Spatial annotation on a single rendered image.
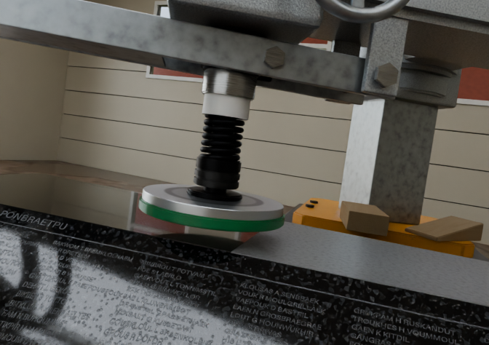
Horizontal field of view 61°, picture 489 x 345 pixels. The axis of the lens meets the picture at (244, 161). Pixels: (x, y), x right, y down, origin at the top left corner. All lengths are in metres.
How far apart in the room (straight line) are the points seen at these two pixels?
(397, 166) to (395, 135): 0.10
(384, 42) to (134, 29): 0.33
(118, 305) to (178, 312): 0.08
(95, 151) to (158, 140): 1.51
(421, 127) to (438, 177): 5.14
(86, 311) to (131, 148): 7.80
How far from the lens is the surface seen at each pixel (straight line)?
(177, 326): 0.52
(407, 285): 0.56
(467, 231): 1.28
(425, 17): 0.64
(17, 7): 0.62
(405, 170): 1.35
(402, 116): 1.34
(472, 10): 0.67
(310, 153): 6.68
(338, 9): 0.51
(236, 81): 0.59
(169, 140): 7.76
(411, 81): 1.29
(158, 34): 0.58
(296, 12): 0.55
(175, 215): 0.54
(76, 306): 0.58
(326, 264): 0.57
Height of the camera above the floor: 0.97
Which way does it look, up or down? 3 degrees down
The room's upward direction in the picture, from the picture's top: 8 degrees clockwise
